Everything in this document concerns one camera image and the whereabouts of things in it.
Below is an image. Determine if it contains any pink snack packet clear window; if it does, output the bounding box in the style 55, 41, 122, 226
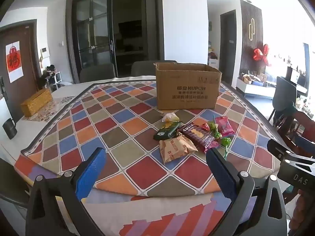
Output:
214, 116, 236, 137

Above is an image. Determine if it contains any black mug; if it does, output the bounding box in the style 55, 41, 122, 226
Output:
2, 118, 17, 140

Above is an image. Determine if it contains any white stool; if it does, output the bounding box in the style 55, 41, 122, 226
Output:
48, 71, 62, 87

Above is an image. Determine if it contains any colourful checkered table mat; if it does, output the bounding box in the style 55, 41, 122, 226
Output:
21, 80, 294, 197

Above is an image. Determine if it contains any red bow decoration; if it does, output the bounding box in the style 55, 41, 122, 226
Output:
253, 43, 271, 67

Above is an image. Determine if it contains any patterned placemat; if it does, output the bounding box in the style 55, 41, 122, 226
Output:
25, 96, 76, 122

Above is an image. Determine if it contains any dark green snack packet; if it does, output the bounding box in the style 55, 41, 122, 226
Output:
154, 121, 180, 141

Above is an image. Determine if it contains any person's right hand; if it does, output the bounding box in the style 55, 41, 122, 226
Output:
292, 189, 315, 236

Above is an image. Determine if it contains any black bag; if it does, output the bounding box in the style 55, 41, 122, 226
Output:
39, 64, 57, 89

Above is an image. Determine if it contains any maroon biscuit packet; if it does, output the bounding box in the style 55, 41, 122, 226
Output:
177, 123, 220, 154

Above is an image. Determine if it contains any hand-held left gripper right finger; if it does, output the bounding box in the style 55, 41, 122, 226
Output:
206, 148, 288, 236

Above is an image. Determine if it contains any golden tissue box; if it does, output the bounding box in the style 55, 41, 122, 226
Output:
20, 88, 53, 117

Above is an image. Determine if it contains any brown wooden chair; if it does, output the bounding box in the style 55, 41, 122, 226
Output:
278, 109, 315, 158

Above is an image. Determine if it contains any red paper door poster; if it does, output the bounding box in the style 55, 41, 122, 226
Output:
5, 41, 24, 83

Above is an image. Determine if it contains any black framed glass sliding door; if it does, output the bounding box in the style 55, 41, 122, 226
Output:
65, 0, 164, 84

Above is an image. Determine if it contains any grey upholstered chair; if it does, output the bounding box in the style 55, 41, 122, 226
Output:
79, 63, 116, 84
131, 60, 178, 77

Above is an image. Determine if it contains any dark teal chair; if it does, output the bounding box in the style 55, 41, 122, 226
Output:
268, 76, 297, 123

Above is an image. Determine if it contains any striped printed tablecloth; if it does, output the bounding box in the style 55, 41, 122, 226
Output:
13, 152, 249, 236

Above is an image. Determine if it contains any white drawer unit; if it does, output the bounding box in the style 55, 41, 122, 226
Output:
208, 51, 220, 68

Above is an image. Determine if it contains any dark slatted wall panel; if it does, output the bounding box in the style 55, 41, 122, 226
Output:
240, 0, 264, 77

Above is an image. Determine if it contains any dark interior door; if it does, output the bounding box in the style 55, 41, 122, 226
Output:
220, 9, 237, 86

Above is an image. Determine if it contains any pile of small boxes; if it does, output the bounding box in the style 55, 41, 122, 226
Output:
241, 71, 268, 84

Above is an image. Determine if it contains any pale yellow snack packet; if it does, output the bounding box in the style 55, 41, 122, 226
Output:
162, 112, 180, 123

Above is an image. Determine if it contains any brown cardboard box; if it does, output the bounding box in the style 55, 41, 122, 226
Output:
155, 62, 222, 111

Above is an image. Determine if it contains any white low cabinet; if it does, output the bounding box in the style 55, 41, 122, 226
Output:
237, 77, 276, 99

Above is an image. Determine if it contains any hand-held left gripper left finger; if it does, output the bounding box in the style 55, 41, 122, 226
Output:
25, 147, 107, 236

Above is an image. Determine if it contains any brown kraft snack packet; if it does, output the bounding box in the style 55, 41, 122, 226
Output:
158, 135, 198, 165

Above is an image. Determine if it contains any brown entrance door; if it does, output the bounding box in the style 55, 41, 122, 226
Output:
0, 19, 43, 121

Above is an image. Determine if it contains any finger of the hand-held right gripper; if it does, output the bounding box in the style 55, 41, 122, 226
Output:
267, 139, 294, 164

